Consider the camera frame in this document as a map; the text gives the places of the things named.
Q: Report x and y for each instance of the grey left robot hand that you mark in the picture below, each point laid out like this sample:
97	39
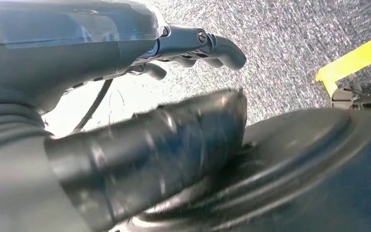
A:
60	64

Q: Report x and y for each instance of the black round robot waist disc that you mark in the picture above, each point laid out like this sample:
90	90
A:
300	166

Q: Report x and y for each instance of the yellow floor tape line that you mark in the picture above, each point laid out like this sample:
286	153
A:
352	62

